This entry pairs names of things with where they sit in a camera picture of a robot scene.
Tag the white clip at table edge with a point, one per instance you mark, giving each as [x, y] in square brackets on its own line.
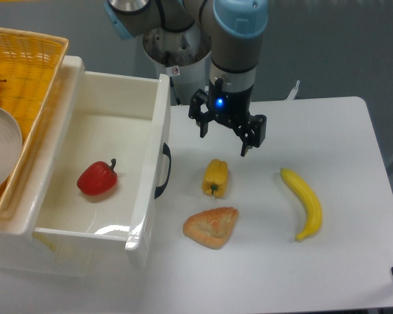
[293, 92]

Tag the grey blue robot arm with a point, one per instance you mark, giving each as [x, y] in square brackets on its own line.
[210, 50]

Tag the brown triangular pastry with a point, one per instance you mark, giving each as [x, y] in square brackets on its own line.
[211, 228]

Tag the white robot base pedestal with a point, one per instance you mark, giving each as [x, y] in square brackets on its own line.
[182, 56]

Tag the yellow banana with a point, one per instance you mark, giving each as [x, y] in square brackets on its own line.
[309, 200]

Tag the black drawer handle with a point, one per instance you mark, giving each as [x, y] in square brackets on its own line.
[165, 170]

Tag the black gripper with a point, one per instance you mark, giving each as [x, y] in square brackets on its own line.
[228, 102]

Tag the yellow bell pepper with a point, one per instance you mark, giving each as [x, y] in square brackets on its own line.
[215, 178]

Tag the white drawer cabinet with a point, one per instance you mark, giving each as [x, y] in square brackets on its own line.
[21, 247]

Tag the red bell pepper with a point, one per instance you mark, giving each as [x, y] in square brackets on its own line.
[98, 178]

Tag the yellow woven basket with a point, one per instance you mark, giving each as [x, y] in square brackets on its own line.
[29, 62]

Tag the white top drawer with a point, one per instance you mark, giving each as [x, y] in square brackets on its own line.
[115, 116]

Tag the grey plate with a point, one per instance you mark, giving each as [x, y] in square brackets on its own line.
[10, 144]

